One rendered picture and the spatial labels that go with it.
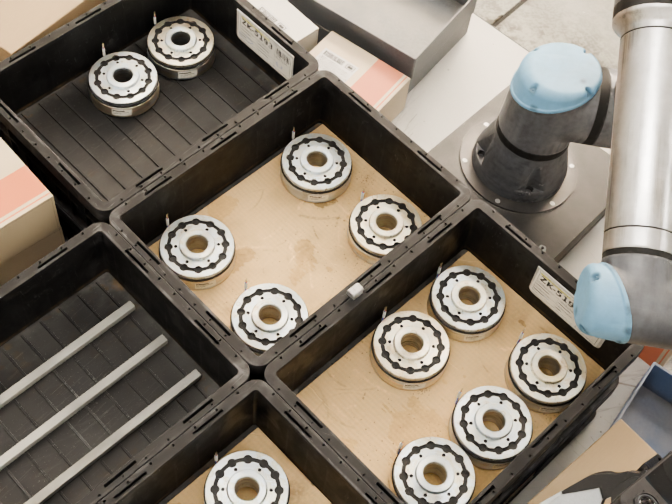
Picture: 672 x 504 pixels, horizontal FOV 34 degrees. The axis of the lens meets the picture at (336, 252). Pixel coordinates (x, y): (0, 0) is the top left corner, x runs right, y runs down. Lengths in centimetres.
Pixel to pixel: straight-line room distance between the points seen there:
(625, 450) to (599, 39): 179
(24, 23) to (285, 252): 52
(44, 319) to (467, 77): 86
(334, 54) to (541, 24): 130
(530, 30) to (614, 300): 199
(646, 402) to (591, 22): 162
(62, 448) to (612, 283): 71
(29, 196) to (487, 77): 85
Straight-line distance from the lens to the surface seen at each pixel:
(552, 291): 151
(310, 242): 157
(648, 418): 168
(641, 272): 114
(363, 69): 184
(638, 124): 119
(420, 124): 188
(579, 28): 310
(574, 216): 177
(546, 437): 137
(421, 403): 147
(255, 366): 136
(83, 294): 154
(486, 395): 146
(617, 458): 147
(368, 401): 146
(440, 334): 149
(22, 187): 152
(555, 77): 162
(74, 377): 148
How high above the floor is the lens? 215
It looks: 58 degrees down
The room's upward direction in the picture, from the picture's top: 8 degrees clockwise
